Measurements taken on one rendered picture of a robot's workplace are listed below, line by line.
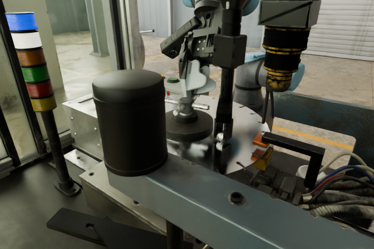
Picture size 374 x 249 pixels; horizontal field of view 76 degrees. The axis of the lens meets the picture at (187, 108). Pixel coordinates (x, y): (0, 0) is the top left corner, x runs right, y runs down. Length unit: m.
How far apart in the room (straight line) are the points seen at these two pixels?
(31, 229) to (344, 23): 6.14
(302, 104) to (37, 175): 0.69
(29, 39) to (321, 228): 0.51
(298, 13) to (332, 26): 5.95
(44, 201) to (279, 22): 0.62
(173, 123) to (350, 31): 5.93
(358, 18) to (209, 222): 6.13
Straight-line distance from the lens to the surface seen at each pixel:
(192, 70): 0.49
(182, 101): 0.45
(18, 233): 0.65
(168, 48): 0.56
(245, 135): 0.46
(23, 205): 0.71
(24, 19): 0.54
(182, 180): 0.21
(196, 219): 0.20
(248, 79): 1.02
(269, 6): 0.34
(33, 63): 0.55
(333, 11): 6.26
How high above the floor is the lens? 1.18
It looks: 25 degrees down
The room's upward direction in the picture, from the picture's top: straight up
